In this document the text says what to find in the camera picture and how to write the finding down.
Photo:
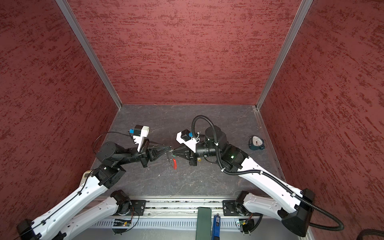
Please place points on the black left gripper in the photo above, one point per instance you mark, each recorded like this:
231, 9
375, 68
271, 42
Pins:
145, 154

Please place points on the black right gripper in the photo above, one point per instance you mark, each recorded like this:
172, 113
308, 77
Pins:
193, 156

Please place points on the perforated metal keyring red handle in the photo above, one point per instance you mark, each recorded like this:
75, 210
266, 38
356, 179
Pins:
172, 160

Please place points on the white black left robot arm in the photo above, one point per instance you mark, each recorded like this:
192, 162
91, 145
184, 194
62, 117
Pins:
66, 220

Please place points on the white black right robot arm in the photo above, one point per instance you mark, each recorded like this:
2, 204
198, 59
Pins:
283, 205

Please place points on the teal kitchen scale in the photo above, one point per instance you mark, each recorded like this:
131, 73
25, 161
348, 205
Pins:
256, 143

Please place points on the dark green block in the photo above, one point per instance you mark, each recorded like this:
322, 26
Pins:
204, 221

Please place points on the left circuit board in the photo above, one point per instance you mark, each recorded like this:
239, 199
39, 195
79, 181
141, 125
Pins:
122, 223

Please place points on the circuit board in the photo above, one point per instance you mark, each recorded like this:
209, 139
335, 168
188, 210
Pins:
122, 223
246, 226

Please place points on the blue device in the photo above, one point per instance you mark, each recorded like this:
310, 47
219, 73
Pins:
216, 227

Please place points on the right circuit board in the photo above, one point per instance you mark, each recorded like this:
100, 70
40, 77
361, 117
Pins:
246, 226

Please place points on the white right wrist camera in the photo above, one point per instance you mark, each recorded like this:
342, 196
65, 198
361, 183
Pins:
186, 137

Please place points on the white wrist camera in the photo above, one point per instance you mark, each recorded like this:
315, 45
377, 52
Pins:
186, 137
139, 134

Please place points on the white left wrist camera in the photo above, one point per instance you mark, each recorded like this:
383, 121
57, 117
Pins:
139, 134

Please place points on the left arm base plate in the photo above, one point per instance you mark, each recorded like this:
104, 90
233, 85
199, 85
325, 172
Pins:
136, 207

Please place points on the aluminium front rail frame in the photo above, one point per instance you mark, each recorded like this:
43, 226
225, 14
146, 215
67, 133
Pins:
171, 213

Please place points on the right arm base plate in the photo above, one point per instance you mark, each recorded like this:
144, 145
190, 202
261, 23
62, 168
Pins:
233, 208

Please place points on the left aluminium corner post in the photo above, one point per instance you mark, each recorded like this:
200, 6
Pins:
79, 33

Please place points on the aluminium corner post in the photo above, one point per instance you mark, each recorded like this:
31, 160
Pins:
290, 37
79, 33

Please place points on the right aluminium corner post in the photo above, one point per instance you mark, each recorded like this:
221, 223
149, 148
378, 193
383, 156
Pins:
290, 37

